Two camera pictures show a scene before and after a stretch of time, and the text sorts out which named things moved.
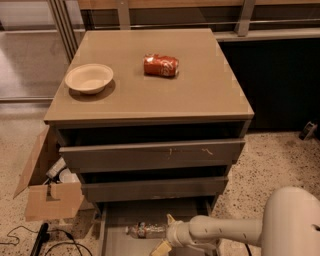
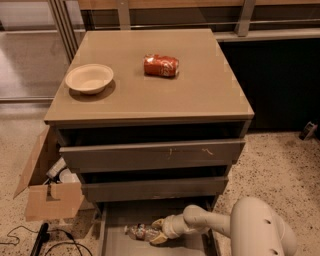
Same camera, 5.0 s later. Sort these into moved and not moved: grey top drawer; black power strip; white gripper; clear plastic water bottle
Moved: white gripper
Not moved: black power strip; grey top drawer; clear plastic water bottle
